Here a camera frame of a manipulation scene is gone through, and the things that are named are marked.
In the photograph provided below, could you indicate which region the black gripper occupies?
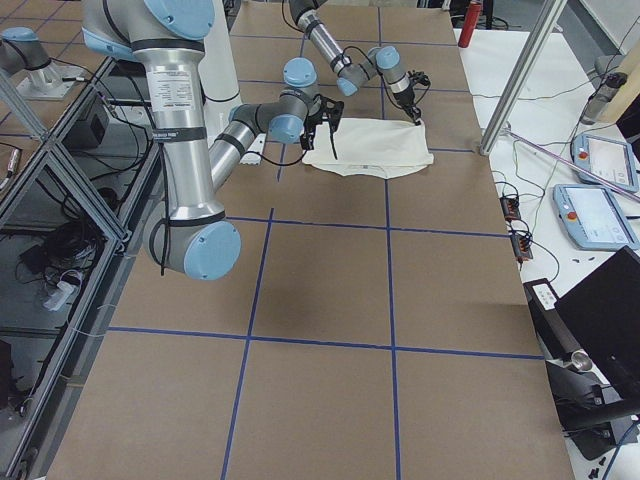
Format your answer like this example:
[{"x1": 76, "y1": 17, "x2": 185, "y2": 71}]
[
  {"x1": 299, "y1": 117, "x2": 323, "y2": 151},
  {"x1": 392, "y1": 85, "x2": 422, "y2": 125}
]

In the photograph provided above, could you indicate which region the cream cat print t-shirt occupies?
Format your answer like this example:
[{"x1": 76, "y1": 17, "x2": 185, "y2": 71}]
[{"x1": 303, "y1": 118, "x2": 434, "y2": 179}]

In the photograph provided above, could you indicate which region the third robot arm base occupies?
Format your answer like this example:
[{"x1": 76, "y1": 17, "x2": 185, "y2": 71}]
[{"x1": 1, "y1": 27, "x2": 83, "y2": 101}]

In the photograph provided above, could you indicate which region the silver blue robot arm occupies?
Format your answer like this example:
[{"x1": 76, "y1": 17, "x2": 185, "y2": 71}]
[
  {"x1": 289, "y1": 1, "x2": 430, "y2": 125},
  {"x1": 82, "y1": 1, "x2": 321, "y2": 281}
]

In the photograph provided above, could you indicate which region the white hook reacher stick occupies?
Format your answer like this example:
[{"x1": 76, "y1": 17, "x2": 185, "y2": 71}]
[{"x1": 501, "y1": 128, "x2": 636, "y2": 196}]

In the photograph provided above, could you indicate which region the red cylinder bottle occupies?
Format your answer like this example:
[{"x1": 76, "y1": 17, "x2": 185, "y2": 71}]
[{"x1": 458, "y1": 0, "x2": 483, "y2": 48}]

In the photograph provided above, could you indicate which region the far blue teach pendant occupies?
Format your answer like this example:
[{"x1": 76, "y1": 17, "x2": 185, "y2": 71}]
[{"x1": 571, "y1": 133, "x2": 639, "y2": 193}]

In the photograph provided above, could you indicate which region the blue teach pendant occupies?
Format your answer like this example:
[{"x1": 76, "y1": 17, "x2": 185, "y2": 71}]
[
  {"x1": 553, "y1": 184, "x2": 639, "y2": 251},
  {"x1": 571, "y1": 133, "x2": 639, "y2": 193}
]

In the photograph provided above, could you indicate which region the near blue teach pendant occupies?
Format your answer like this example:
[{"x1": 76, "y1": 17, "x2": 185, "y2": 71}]
[{"x1": 553, "y1": 184, "x2": 639, "y2": 251}]

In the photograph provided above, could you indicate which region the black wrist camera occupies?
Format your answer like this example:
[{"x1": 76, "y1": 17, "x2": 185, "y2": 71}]
[
  {"x1": 306, "y1": 94, "x2": 345, "y2": 134},
  {"x1": 408, "y1": 70, "x2": 431, "y2": 89}
]

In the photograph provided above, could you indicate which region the aluminium frame post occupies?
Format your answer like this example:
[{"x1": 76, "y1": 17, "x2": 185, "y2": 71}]
[{"x1": 479, "y1": 0, "x2": 568, "y2": 156}]

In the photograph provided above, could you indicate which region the aluminium side frame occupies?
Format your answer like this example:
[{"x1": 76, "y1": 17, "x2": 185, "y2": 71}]
[{"x1": 1, "y1": 45, "x2": 157, "y2": 479}]

